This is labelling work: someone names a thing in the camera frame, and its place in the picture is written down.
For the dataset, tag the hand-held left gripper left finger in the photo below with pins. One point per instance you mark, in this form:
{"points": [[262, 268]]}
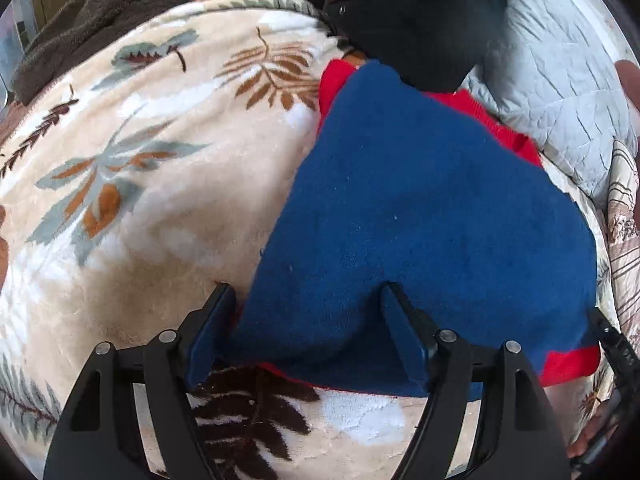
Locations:
{"points": [[210, 330]]}

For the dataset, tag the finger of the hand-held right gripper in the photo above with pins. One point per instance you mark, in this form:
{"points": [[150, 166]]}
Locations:
{"points": [[612, 342]]}

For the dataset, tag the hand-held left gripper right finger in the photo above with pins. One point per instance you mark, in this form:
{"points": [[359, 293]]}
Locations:
{"points": [[405, 340]]}

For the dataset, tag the red and blue knit sweater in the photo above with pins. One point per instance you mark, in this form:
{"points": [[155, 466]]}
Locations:
{"points": [[425, 210]]}

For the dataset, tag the person's right hand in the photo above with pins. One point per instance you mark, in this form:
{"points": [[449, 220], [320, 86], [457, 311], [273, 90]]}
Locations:
{"points": [[582, 437]]}

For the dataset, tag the striped patterned cushion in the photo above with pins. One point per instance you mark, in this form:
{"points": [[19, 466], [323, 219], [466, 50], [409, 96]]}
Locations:
{"points": [[625, 240]]}

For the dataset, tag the cream leaf print blanket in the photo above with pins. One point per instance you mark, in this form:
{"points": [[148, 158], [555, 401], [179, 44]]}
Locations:
{"points": [[200, 200]]}

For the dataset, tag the grey quilted pillow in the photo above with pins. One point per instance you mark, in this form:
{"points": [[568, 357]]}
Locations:
{"points": [[560, 60]]}

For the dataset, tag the black fleece garment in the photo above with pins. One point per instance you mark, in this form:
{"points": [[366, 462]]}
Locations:
{"points": [[415, 25]]}

